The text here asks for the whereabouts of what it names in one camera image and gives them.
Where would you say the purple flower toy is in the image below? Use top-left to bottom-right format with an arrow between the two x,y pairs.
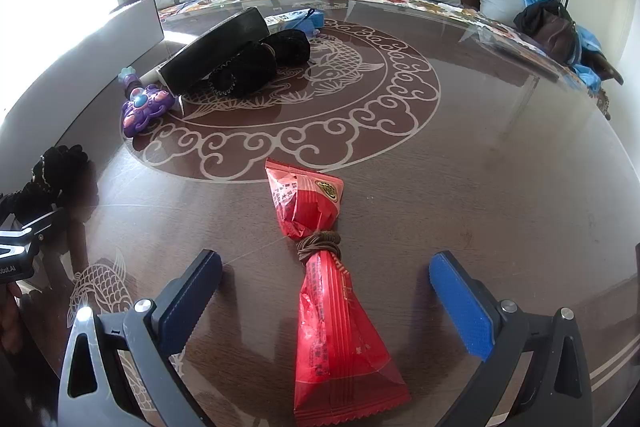
118,66 -> 176,138

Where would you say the white panel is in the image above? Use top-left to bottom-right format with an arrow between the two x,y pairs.
0,0 -> 166,148

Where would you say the black rectangular case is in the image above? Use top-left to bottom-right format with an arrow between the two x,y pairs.
150,7 -> 271,115

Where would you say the brown hair tie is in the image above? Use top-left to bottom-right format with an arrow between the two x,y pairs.
296,231 -> 342,264

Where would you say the black scrunchie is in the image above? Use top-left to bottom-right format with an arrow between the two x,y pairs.
267,29 -> 312,68
31,145 -> 87,208
207,41 -> 278,96

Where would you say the brown patterned desktop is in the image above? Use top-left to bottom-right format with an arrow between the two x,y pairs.
0,2 -> 640,427

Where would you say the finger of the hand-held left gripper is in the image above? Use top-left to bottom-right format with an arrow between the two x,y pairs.
22,206 -> 68,241
0,190 -> 56,229

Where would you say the blue packet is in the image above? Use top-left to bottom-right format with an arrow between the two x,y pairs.
285,7 -> 326,38

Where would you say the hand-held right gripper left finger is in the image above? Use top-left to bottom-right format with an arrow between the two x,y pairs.
57,248 -> 223,427

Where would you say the dark brown handbag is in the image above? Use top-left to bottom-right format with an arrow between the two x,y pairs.
514,0 -> 578,62

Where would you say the black brown handbag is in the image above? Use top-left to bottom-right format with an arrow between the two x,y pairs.
520,0 -> 608,95

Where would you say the red snack packet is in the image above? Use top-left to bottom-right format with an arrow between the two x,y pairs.
264,158 -> 412,427

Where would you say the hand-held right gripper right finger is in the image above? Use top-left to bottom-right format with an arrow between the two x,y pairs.
429,250 -> 597,427

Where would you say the person's left hand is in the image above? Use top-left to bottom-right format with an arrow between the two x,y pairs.
0,282 -> 24,353

